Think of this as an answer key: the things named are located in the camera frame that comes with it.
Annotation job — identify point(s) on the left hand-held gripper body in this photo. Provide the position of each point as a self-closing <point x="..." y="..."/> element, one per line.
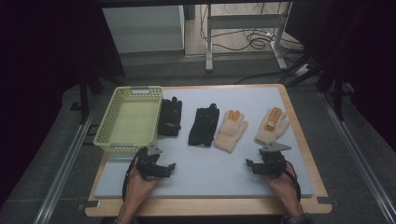
<point x="148" y="161"/>

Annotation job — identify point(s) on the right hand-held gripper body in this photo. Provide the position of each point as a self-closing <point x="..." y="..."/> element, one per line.
<point x="274" y="161"/>

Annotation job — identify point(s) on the beige knit glove with tag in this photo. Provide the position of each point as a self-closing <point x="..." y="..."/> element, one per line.
<point x="267" y="134"/>

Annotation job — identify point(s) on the pale green plastic basket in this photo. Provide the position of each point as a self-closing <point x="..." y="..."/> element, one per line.
<point x="134" y="124"/>

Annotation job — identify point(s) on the black glove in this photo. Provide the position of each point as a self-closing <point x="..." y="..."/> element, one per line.
<point x="169" y="118"/>
<point x="203" y="127"/>

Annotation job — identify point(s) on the person's right hand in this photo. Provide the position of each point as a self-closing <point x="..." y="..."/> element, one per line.
<point x="281" y="188"/>

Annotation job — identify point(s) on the person's left hand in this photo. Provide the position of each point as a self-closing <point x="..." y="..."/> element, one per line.
<point x="140" y="189"/>

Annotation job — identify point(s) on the white foam mat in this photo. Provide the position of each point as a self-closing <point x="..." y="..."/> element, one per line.
<point x="205" y="174"/>

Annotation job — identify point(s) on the black stand leg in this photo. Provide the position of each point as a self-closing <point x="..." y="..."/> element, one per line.
<point x="84" y="96"/>

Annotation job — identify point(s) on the black tripod stand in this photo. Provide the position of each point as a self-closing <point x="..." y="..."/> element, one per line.
<point x="311" y="67"/>

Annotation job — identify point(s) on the white cabinet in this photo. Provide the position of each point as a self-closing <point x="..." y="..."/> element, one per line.
<point x="143" y="28"/>

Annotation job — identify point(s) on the dark curtain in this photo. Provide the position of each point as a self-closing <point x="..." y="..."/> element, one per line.
<point x="40" y="46"/>
<point x="367" y="46"/>

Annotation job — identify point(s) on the aluminium floor rail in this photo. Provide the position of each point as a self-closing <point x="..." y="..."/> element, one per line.
<point x="62" y="174"/>
<point x="358" y="155"/>

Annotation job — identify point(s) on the grey metal desk frame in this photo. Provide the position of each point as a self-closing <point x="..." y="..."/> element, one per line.
<point x="243" y="21"/>

